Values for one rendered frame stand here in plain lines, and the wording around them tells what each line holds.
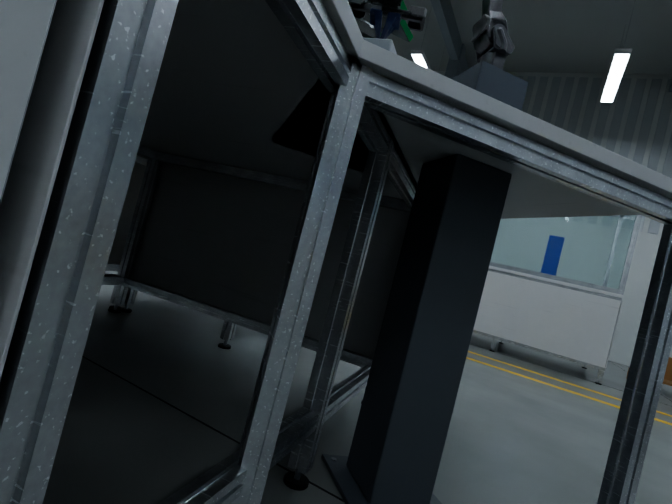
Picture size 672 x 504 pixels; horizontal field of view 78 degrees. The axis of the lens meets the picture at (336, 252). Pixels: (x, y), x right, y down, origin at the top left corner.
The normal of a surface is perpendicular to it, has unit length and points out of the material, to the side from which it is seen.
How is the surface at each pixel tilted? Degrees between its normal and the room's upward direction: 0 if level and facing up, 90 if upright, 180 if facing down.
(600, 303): 90
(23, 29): 90
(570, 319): 90
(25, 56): 90
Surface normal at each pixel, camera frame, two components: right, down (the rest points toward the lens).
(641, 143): -0.43, -0.13
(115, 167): 0.92, 0.23
